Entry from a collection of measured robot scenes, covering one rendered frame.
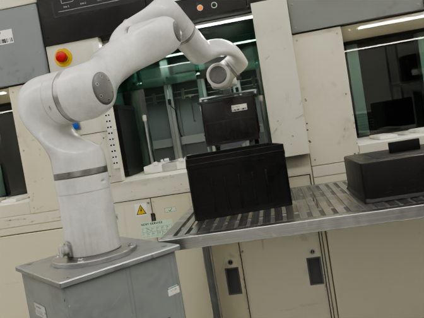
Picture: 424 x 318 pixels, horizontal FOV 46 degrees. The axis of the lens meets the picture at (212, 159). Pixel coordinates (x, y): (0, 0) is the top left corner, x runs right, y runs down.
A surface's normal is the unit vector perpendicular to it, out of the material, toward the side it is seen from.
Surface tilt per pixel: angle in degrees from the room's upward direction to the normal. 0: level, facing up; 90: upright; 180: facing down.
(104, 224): 90
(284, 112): 90
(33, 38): 90
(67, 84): 73
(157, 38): 104
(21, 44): 90
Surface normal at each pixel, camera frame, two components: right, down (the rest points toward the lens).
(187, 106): -0.11, 0.07
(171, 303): 0.61, -0.06
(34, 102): -0.44, 0.15
